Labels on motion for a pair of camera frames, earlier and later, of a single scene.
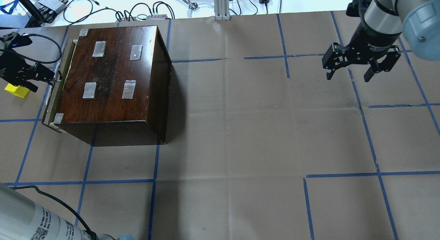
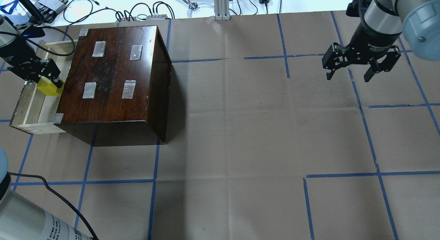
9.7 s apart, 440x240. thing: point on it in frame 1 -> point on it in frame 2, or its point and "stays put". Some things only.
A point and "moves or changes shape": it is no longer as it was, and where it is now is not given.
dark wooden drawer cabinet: x=116 y=90 stays put
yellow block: x=19 y=90 -> x=47 y=87
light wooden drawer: x=55 y=93 moves or changes shape
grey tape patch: x=89 y=90 stays put
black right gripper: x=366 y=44 stays put
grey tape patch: x=136 y=52 stays put
